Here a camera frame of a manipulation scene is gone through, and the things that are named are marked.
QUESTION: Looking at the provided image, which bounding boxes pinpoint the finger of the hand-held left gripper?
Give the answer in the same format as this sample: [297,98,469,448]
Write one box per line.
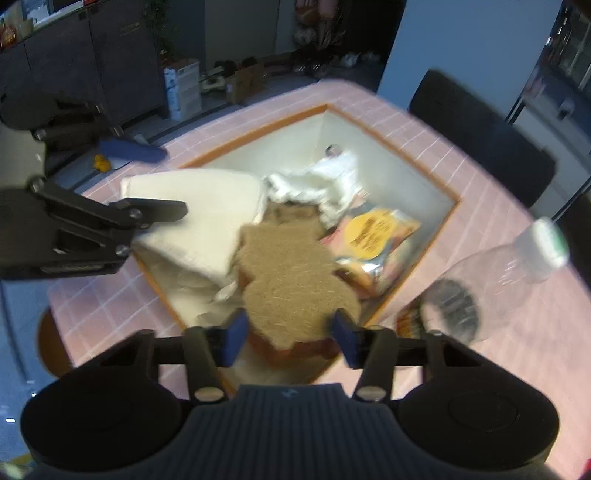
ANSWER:
[31,107,167,164]
[27,176,189,260]

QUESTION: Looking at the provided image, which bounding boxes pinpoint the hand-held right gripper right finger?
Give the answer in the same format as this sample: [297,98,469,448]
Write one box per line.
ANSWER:
[332,309,483,402]

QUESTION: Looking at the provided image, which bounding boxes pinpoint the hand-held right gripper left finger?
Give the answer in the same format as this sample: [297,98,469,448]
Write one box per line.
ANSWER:
[99,308,250,404]

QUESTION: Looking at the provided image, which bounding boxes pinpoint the white towel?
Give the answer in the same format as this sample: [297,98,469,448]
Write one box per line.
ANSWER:
[120,168,269,287]

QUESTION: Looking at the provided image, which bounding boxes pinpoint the brown teddy bear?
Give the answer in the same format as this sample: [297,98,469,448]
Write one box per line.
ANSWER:
[233,203,363,370]

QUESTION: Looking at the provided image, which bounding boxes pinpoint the white storage box orange rim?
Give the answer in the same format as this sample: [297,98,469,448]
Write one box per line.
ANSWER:
[131,104,462,386]

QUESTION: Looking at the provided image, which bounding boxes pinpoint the dark snack packet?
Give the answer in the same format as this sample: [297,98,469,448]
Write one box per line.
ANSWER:
[397,298,430,337]

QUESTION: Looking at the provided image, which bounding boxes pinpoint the white and blue carton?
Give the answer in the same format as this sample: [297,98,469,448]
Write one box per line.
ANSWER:
[164,58,202,121]

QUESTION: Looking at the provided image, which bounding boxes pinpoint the grey cabinet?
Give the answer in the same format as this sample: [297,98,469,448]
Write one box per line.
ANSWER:
[0,0,169,153]

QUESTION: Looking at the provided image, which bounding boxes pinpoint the yellow snack packet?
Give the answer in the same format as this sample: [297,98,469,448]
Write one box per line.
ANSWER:
[323,208,423,296]

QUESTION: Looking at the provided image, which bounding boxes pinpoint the green trailing plant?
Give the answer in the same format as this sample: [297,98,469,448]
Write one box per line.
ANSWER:
[141,0,181,61]

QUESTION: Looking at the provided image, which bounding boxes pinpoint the brown cardboard box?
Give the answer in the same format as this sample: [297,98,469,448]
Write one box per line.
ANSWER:
[228,62,266,104]

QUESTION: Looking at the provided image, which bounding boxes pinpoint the white crumpled cloth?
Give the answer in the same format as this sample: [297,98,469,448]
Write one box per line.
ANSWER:
[265,150,365,227]

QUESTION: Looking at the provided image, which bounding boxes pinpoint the clear plastic bottle white cap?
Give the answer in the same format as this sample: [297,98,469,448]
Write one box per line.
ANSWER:
[418,217,571,344]

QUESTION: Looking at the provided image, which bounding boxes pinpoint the pink hanging bags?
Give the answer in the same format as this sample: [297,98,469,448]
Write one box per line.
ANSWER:
[295,0,342,24]

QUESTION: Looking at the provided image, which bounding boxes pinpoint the black chair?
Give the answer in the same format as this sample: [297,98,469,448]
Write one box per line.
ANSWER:
[409,69,557,208]

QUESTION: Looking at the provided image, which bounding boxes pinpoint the white framed window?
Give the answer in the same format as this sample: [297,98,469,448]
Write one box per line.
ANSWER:
[561,4,591,84]

